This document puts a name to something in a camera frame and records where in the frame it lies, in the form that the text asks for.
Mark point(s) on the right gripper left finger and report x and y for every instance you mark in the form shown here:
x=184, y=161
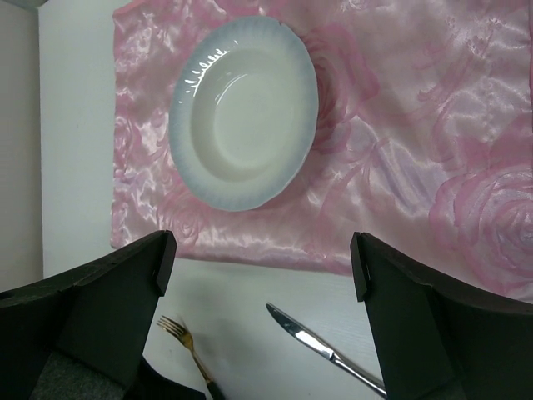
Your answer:
x=91, y=321

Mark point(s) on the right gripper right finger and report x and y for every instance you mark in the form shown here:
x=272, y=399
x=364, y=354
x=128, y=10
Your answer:
x=437, y=337

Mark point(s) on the gold fork black handle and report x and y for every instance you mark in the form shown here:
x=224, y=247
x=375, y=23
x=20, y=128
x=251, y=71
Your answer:
x=185, y=338

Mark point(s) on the silver table knife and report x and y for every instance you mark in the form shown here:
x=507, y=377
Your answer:
x=317, y=344

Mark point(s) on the pink satin placemat cloth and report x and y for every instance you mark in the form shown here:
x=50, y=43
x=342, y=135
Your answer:
x=424, y=137

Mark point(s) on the white ceramic bowl plate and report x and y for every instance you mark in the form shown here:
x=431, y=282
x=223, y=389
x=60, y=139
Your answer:
x=243, y=114

